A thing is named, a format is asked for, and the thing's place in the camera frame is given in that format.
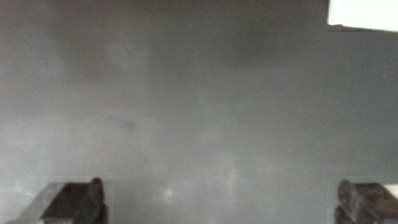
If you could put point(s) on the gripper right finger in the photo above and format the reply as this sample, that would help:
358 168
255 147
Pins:
367 203

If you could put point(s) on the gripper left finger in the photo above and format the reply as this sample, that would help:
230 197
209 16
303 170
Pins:
68 204

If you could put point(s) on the white U-shaped border fence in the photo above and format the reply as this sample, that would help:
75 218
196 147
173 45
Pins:
368 14

